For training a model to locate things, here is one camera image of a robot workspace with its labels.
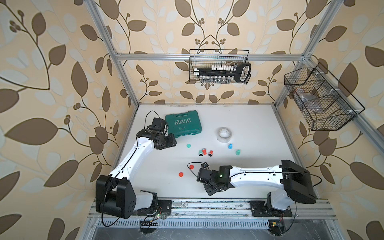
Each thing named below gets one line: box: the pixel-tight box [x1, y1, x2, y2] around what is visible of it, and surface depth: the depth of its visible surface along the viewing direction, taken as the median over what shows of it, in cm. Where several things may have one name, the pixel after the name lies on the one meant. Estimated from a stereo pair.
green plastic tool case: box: [165, 110, 202, 138], surface depth 106 cm
